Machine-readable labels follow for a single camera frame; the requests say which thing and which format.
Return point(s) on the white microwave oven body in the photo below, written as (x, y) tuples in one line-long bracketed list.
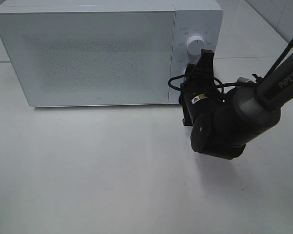
[(191, 17)]

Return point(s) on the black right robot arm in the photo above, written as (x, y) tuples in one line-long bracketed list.
[(223, 123)]

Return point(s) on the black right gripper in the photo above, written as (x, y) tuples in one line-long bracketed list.
[(199, 93)]

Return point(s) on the white microwave door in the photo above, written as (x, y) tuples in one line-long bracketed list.
[(87, 59)]

